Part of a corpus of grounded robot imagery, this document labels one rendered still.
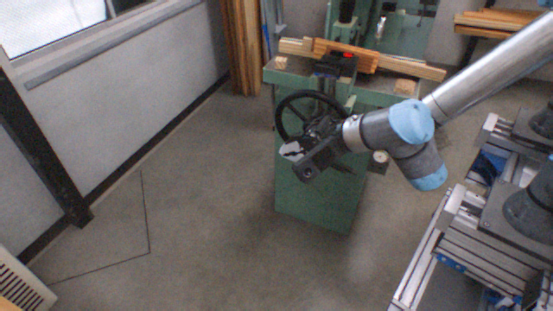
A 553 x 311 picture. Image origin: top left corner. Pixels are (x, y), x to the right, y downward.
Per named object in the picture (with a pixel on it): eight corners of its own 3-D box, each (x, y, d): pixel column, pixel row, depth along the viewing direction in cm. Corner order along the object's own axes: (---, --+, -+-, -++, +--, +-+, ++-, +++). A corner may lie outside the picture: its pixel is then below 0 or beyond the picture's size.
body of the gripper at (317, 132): (327, 142, 78) (368, 135, 69) (310, 166, 73) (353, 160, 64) (310, 118, 75) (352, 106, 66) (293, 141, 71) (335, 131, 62)
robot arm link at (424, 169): (444, 149, 67) (422, 112, 63) (454, 187, 59) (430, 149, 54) (408, 162, 71) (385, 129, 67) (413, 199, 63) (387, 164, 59)
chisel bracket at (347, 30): (329, 47, 123) (332, 25, 117) (338, 34, 132) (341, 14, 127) (348, 50, 121) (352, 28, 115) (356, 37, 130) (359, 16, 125)
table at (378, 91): (251, 92, 125) (251, 79, 121) (281, 60, 146) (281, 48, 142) (410, 129, 107) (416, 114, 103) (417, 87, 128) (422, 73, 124)
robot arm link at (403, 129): (432, 155, 53) (410, 118, 50) (376, 161, 61) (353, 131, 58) (441, 123, 57) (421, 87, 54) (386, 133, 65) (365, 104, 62)
